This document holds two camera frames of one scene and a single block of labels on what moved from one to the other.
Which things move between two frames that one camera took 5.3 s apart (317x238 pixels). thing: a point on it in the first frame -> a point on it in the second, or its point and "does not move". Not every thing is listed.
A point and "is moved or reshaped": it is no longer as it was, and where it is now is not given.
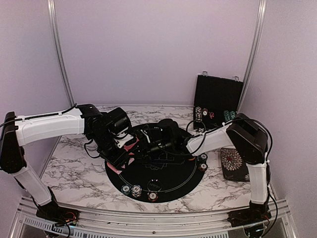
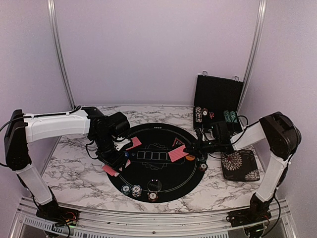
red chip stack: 152,196 does not move
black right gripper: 144,148 -> 197,151
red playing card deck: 112,167 is moved or reshaped
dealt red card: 128,147 does not move
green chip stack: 126,189 does not move
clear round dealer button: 154,185 does not move
